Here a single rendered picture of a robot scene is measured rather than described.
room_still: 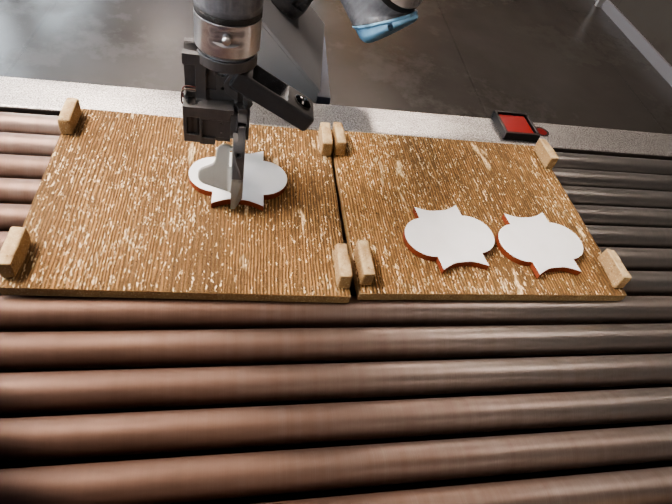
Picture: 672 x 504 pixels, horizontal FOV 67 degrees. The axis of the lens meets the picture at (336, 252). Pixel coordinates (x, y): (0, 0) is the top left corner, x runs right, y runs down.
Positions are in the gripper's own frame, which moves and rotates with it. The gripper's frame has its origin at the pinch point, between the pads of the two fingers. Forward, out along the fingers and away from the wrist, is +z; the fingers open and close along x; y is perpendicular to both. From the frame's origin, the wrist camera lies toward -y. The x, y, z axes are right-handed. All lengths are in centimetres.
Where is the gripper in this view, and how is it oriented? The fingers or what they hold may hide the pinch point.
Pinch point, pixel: (239, 177)
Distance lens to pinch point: 76.6
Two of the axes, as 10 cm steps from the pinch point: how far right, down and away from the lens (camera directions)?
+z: -1.8, 6.5, 7.4
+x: 1.0, 7.6, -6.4
